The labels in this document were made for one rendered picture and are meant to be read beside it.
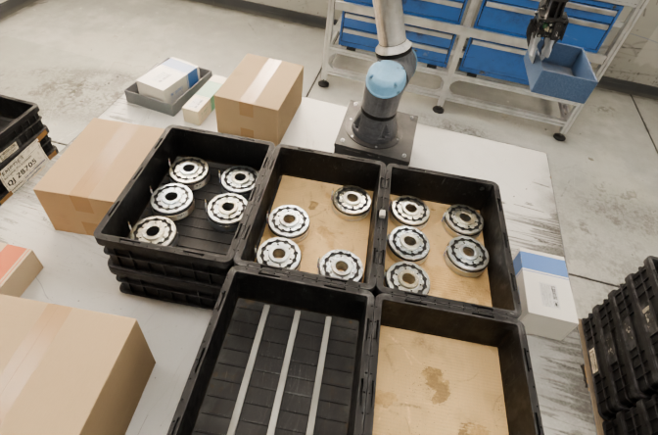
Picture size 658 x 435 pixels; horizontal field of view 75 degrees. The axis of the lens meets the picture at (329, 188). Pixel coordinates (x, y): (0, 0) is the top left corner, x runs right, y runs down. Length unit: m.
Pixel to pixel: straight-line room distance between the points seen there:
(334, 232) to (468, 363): 0.42
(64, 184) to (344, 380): 0.82
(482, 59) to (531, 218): 1.62
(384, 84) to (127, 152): 0.74
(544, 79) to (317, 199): 0.70
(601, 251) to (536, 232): 1.21
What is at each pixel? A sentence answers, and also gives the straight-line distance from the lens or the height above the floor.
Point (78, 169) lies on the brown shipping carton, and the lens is 1.29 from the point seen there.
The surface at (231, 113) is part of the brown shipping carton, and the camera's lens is 1.50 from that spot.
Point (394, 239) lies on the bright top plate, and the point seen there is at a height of 0.86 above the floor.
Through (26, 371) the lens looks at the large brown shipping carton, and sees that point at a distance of 0.94.
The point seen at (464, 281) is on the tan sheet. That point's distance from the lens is 1.10.
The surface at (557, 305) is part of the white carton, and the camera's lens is 1.23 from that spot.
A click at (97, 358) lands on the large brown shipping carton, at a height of 0.90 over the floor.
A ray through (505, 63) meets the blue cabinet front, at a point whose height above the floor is 0.43.
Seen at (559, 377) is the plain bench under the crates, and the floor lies 0.70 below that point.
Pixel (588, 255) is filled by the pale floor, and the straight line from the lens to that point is 2.62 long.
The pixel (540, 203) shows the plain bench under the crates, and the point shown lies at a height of 0.70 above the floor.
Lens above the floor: 1.69
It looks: 45 degrees down
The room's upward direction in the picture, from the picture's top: 8 degrees clockwise
